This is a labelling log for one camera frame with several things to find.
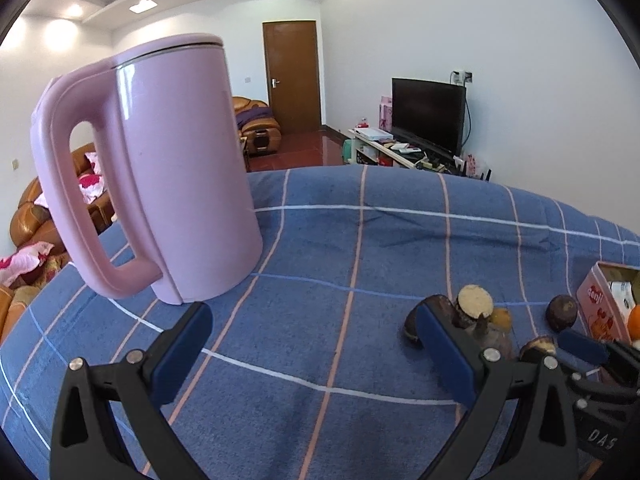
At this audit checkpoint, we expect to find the long brown leather sofa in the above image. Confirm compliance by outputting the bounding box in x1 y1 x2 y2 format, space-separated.
0 142 118 341

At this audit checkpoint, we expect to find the black flat television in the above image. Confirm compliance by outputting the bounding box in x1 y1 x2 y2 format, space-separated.
391 77 468 158

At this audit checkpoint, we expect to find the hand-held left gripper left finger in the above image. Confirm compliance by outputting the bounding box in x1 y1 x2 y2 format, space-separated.
49 301 214 480

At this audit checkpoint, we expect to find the dark passion fruit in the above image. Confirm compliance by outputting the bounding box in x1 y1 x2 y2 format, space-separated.
545 295 580 333

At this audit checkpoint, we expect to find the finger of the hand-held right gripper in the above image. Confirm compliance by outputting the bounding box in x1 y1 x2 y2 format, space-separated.
557 329 640 386

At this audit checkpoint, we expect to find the pink electric kettle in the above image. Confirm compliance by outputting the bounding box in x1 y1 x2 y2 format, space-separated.
30 33 264 306

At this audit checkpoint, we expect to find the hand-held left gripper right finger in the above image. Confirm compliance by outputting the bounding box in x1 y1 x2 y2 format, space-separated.
415 305 581 480

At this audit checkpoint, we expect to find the cut taro piece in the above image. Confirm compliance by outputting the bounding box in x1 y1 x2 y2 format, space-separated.
454 284 494 328
519 336 558 363

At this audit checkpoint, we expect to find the blue checked cloth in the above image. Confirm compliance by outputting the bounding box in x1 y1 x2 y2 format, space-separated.
0 165 640 480

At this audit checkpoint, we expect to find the pink tin box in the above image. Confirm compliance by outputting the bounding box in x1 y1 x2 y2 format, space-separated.
576 261 640 385

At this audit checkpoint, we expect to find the pink floral pillow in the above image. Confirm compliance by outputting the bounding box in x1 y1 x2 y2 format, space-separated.
77 152 108 206
0 241 55 286

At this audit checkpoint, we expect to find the dark cut beetroot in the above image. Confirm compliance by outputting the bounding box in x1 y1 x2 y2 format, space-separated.
402 294 458 346

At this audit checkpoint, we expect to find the black power cable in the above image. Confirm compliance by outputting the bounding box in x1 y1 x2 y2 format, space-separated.
462 82 474 161

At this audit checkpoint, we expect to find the brown wooden door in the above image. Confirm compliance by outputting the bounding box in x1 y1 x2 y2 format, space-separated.
262 20 322 137

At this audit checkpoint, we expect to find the brown leather armchair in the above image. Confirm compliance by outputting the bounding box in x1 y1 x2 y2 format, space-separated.
231 96 284 157

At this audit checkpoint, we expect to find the purple blanket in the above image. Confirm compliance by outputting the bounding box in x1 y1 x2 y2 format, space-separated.
235 105 271 131

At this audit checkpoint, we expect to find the white television stand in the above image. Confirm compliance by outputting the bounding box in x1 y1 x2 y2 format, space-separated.
344 127 466 173

